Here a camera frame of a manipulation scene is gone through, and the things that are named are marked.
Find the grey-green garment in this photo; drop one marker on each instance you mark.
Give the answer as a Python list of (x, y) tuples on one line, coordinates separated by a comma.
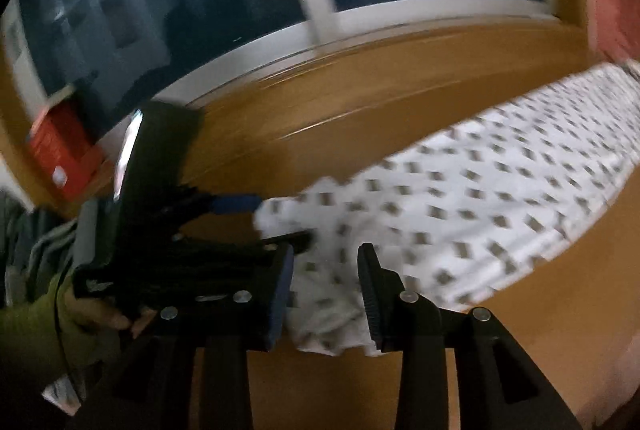
[(30, 235)]

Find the person's left hand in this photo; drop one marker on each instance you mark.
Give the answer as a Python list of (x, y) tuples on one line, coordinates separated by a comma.
[(95, 310)]

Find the red cover book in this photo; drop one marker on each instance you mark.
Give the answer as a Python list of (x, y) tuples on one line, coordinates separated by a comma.
[(60, 96)]

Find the red box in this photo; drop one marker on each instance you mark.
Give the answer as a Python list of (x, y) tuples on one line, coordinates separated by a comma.
[(60, 150)]

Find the white diamond-print pants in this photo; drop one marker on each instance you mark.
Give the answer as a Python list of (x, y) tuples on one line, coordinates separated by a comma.
[(450, 210)]

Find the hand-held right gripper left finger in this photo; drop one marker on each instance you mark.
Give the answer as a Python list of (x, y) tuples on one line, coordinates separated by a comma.
[(279, 305)]

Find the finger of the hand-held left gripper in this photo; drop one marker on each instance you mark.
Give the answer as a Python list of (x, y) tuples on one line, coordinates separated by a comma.
[(295, 241), (235, 204)]

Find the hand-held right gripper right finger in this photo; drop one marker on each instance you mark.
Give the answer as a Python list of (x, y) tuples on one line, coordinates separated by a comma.
[(371, 305)]

